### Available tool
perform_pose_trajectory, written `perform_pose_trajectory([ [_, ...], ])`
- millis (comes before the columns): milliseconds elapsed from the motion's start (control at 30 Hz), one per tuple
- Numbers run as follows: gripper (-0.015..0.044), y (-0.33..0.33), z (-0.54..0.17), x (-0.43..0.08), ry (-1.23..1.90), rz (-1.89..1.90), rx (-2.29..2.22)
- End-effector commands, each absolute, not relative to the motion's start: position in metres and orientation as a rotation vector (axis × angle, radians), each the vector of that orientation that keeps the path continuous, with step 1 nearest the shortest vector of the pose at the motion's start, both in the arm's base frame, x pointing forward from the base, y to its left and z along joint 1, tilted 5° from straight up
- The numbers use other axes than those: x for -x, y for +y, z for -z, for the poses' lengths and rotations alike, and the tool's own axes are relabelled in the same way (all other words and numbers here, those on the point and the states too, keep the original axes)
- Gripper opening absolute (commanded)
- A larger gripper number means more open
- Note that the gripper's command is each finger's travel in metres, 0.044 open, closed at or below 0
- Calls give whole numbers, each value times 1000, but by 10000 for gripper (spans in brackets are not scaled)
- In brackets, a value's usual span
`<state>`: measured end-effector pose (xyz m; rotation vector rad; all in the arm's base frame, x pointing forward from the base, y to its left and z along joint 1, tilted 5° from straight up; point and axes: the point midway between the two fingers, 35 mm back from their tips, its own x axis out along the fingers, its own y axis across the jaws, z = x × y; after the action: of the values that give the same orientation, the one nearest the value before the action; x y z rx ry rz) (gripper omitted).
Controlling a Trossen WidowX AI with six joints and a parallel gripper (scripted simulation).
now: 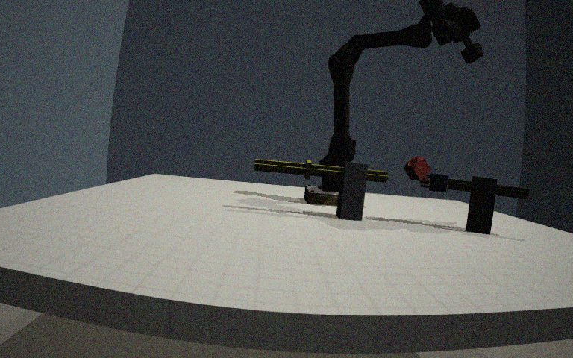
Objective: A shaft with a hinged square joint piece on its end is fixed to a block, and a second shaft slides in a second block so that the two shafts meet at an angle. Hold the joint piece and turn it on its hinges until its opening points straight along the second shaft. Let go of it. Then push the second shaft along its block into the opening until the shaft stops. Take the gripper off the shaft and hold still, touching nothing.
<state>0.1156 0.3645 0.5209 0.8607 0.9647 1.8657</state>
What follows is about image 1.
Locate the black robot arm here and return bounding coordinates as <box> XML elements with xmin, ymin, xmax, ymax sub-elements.
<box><xmin>318</xmin><ymin>0</ymin><xmax>481</xmax><ymax>192</ymax></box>

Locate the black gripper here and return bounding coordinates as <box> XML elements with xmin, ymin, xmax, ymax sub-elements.
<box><xmin>443</xmin><ymin>2</ymin><xmax>483</xmax><ymax>64</ymax></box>

